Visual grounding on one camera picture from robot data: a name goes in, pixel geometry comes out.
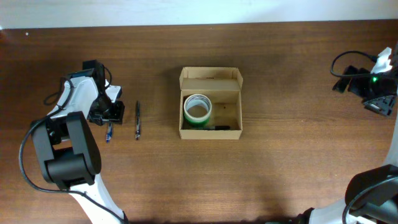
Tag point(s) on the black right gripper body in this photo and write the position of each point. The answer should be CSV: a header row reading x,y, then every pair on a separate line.
x,y
359,86

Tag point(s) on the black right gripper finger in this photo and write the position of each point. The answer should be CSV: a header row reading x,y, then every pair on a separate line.
x,y
358,86
342,83

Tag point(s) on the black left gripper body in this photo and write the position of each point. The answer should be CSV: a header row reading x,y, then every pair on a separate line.
x,y
109,112

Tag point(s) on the blue clear pen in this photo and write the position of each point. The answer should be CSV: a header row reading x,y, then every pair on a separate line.
x,y
109,133

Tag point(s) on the dark grey clear pen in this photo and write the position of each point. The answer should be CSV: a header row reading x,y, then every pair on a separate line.
x,y
138,121

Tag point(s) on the beige masking tape roll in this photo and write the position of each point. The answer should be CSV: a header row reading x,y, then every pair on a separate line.
x,y
197,100

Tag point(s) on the green tape roll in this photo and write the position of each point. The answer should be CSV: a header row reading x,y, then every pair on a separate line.
x,y
196,122

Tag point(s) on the black and grey marker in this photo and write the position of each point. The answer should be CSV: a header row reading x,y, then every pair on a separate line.
x,y
213,128

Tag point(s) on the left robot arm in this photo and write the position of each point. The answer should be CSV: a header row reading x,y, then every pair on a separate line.
x,y
66,150

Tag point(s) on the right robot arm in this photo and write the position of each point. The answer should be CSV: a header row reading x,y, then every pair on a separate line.
x,y
371,196

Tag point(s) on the open cardboard box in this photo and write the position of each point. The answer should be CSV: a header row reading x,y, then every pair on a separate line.
x,y
222,85

